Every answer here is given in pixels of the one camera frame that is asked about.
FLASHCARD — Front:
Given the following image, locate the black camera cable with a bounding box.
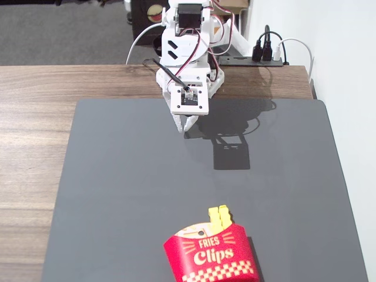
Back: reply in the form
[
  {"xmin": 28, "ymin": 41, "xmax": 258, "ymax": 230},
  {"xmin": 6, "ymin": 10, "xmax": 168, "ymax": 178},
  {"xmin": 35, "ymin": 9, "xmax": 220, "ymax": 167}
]
[{"xmin": 142, "ymin": 58, "xmax": 192, "ymax": 92}]

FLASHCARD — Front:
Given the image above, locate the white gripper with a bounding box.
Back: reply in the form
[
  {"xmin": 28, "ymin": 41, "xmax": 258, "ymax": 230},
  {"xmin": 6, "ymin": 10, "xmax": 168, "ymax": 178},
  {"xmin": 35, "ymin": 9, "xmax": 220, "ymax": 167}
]
[{"xmin": 162, "ymin": 62, "xmax": 211, "ymax": 133}]

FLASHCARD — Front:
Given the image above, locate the yellow fry clip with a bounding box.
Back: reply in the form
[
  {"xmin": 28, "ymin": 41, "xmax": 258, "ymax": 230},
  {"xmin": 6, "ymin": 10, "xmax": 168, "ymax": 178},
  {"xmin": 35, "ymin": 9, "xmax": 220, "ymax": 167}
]
[
  {"xmin": 207, "ymin": 207, "xmax": 221, "ymax": 229},
  {"xmin": 218, "ymin": 205, "xmax": 233, "ymax": 230}
]

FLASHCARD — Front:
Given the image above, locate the white power cable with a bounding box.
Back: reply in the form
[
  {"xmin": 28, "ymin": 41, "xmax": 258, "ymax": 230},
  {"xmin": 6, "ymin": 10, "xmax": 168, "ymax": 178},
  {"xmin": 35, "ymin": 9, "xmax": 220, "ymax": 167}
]
[{"xmin": 125, "ymin": 23, "xmax": 165, "ymax": 65}]

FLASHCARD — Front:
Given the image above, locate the black usb hub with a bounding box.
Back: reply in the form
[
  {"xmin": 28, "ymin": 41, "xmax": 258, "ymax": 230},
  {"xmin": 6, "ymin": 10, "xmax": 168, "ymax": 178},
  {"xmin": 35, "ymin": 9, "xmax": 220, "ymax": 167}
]
[{"xmin": 218, "ymin": 56, "xmax": 284, "ymax": 68}]

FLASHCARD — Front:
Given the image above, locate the metal chair leg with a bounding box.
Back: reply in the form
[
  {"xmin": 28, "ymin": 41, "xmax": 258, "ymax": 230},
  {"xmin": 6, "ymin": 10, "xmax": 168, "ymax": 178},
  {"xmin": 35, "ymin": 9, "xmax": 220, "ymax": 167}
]
[{"xmin": 123, "ymin": 0, "xmax": 134, "ymax": 25}]

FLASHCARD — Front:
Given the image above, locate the white usb plug with cable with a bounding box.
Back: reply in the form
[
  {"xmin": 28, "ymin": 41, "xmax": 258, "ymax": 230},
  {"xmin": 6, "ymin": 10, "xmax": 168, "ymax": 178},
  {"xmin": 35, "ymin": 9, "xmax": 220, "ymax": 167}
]
[{"xmin": 274, "ymin": 38, "xmax": 315, "ymax": 89}]

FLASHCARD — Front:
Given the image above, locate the red fries clips box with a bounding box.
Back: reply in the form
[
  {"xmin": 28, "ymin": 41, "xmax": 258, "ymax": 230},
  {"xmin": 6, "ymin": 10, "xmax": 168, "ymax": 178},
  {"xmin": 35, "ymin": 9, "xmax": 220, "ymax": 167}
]
[{"xmin": 163, "ymin": 222, "xmax": 261, "ymax": 282}]

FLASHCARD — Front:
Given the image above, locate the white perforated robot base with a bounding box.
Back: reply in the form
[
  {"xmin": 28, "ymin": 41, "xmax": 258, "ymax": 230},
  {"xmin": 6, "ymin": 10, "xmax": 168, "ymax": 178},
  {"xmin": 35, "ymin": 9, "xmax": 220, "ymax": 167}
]
[{"xmin": 155, "ymin": 67, "xmax": 226, "ymax": 98}]

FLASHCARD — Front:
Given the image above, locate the red white black servo wire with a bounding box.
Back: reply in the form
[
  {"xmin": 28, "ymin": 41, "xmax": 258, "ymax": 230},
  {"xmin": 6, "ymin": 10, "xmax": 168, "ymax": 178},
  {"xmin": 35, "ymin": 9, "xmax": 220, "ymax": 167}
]
[
  {"xmin": 167, "ymin": 28, "xmax": 210, "ymax": 89},
  {"xmin": 209, "ymin": 0, "xmax": 237, "ymax": 57}
]

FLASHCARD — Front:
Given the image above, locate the brown cardboard box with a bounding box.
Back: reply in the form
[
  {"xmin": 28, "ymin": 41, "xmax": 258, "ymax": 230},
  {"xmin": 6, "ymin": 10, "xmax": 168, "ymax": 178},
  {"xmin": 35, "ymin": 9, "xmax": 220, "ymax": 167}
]
[{"xmin": 213, "ymin": 0, "xmax": 249, "ymax": 16}]

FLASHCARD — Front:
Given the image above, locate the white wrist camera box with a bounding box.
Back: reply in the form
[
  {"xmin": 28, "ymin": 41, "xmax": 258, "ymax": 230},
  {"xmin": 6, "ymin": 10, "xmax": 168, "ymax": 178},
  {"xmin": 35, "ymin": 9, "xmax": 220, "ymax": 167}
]
[{"xmin": 170, "ymin": 83, "xmax": 210, "ymax": 116}]

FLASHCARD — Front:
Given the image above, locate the grey table mat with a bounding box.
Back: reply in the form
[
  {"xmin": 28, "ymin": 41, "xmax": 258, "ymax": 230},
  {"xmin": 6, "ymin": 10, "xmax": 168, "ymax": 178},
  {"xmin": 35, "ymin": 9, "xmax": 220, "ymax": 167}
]
[{"xmin": 40, "ymin": 98, "xmax": 370, "ymax": 282}]

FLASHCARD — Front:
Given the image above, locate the black tape ring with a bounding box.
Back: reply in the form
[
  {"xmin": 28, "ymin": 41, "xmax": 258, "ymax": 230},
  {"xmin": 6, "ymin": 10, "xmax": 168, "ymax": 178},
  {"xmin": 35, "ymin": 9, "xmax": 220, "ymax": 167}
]
[{"xmin": 152, "ymin": 36, "xmax": 164, "ymax": 57}]

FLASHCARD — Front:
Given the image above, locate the black cabinet with round sticker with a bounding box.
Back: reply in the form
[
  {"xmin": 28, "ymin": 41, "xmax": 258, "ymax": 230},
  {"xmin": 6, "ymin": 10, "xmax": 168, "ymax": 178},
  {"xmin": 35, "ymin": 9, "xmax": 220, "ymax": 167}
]
[{"xmin": 130, "ymin": 0, "xmax": 172, "ymax": 46}]

